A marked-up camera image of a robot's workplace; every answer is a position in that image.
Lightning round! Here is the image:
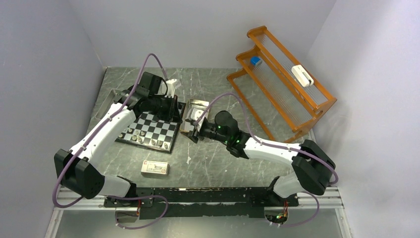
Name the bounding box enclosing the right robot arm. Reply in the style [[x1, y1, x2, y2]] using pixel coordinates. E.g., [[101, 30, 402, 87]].
[[185, 111, 335, 205]]

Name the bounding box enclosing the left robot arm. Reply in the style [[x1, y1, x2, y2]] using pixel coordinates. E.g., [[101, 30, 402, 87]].
[[53, 72, 182, 206]]

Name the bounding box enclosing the white plastic device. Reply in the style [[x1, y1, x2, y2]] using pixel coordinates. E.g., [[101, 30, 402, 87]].
[[291, 64, 314, 87]]

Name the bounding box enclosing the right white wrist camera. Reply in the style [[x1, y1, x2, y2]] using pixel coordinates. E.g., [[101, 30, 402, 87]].
[[184, 108, 204, 130]]

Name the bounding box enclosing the black white chess board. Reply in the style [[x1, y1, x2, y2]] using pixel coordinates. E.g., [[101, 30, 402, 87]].
[[115, 112, 181, 154]]

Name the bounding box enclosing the orange wooden rack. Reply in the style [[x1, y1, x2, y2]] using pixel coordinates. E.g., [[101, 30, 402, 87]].
[[227, 26, 337, 143]]

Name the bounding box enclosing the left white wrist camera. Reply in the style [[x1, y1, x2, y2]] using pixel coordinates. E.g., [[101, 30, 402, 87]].
[[165, 78, 182, 98]]

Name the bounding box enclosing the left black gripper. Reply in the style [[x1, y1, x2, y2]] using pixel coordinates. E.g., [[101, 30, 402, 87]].
[[149, 93, 182, 123]]

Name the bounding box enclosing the blue small block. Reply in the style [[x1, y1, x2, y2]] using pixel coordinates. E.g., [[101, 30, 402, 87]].
[[250, 56, 262, 67]]

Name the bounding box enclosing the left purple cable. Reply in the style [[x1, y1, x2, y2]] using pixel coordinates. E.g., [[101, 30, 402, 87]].
[[52, 53, 169, 230]]

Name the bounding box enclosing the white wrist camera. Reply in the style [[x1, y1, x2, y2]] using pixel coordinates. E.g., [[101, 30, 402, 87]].
[[165, 78, 182, 98], [184, 108, 204, 130]]

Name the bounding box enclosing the small printed card box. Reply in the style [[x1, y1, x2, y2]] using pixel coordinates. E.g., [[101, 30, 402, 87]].
[[141, 160, 170, 176]]

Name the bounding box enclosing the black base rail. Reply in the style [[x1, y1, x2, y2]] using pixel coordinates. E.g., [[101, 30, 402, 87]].
[[104, 187, 299, 220]]

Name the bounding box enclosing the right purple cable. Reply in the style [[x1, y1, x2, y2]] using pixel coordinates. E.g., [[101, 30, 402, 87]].
[[193, 92, 339, 228]]

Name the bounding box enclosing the purple cable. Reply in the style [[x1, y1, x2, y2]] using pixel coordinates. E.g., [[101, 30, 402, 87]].
[[52, 53, 169, 230], [193, 92, 339, 228]]

